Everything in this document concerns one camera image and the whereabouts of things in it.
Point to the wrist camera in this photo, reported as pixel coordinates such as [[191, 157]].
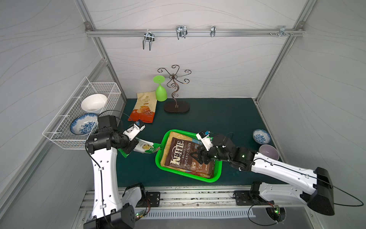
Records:
[[134, 130], [204, 137]]

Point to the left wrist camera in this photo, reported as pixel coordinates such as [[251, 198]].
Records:
[[134, 130]]

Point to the metal double hook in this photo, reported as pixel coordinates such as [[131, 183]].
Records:
[[149, 38]]

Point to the green seaweed snack bag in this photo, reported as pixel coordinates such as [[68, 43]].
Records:
[[140, 146]]

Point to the metal clip hook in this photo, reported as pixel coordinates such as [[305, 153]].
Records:
[[181, 31]]

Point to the blue patterned ceramic bowl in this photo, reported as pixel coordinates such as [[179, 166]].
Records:
[[83, 124]]

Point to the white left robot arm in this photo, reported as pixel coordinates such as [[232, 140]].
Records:
[[110, 210]]

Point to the dark metal ornament stand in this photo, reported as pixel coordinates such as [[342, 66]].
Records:
[[176, 106]]

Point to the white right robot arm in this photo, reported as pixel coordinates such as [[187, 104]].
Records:
[[301, 186]]

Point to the small blue patterned bowl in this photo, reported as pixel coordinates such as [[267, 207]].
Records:
[[261, 136]]

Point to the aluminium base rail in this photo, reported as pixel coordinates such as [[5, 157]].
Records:
[[202, 202]]

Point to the white ceramic bowl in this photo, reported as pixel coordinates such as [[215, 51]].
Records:
[[94, 103]]

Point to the small metal hook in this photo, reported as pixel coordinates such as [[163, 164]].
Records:
[[212, 31]]

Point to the pink round bowl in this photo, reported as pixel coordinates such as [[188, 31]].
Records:
[[269, 151]]

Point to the orange cheddar chips bag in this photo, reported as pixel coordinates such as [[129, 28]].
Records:
[[144, 108]]

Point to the white wire wall basket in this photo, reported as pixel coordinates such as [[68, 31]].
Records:
[[58, 131]]

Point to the green plastic basket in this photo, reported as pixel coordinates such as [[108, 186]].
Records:
[[217, 164]]

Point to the brown Kettle chips bag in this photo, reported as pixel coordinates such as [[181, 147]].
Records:
[[202, 170]]

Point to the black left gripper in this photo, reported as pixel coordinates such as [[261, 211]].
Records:
[[132, 144]]

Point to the blue Sea Salt chips bag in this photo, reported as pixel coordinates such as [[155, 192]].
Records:
[[177, 152]]

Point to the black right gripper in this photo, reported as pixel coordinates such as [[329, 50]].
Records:
[[206, 153]]

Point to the metal corner hook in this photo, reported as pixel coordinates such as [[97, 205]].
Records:
[[281, 33]]

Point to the green plastic wine glass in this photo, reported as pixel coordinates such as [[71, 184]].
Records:
[[161, 93]]

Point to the aluminium top rail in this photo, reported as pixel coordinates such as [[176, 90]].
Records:
[[166, 33]]

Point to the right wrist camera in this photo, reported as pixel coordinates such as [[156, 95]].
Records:
[[204, 137]]

